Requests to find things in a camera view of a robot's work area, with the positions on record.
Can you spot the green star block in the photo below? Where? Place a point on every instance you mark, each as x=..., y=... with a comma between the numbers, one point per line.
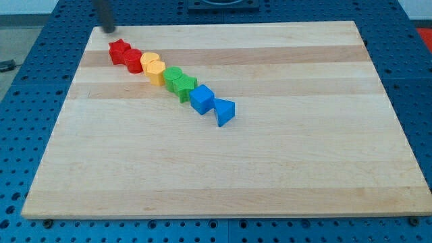
x=183, y=86

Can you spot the red cylinder block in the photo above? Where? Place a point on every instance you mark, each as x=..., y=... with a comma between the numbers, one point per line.
x=132, y=60

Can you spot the red star block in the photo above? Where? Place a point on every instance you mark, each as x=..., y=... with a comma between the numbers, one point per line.
x=117, y=50

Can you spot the light wooden board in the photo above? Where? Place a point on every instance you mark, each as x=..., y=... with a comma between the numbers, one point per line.
x=314, y=134

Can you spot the black device on floor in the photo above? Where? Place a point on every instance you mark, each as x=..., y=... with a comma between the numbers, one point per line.
x=8, y=65

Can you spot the blue triangle block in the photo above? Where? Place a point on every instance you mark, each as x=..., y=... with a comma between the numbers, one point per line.
x=224, y=111

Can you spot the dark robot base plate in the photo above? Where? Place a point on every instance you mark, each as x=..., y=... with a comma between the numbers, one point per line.
x=217, y=5

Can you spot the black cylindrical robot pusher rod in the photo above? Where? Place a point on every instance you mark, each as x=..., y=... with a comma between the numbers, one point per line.
x=105, y=15

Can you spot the green cylinder block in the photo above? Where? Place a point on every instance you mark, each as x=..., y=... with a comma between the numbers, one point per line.
x=170, y=74

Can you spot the blue cube block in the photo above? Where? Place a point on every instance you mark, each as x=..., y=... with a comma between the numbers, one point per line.
x=202, y=99

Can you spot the yellow cylinder block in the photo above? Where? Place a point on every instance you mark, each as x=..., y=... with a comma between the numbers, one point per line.
x=146, y=58

